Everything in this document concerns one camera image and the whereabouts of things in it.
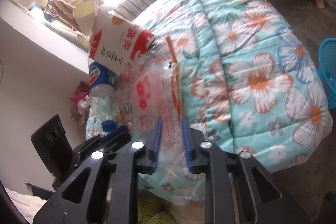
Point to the Pepsi plastic bottle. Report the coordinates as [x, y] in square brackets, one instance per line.
[102, 96]

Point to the red white tissue box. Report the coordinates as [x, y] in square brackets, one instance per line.
[116, 41]

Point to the white paper cup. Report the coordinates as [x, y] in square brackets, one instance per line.
[85, 15]

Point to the pink puffer jacket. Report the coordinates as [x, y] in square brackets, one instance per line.
[65, 9]

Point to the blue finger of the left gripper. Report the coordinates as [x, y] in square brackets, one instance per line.
[116, 132]

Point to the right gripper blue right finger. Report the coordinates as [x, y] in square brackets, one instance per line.
[187, 142]

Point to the blue mesh trash basket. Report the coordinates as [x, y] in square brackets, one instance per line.
[327, 69]

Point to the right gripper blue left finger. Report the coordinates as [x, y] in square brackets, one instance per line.
[156, 142]

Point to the floral teal quilt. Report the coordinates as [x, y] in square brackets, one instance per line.
[247, 83]

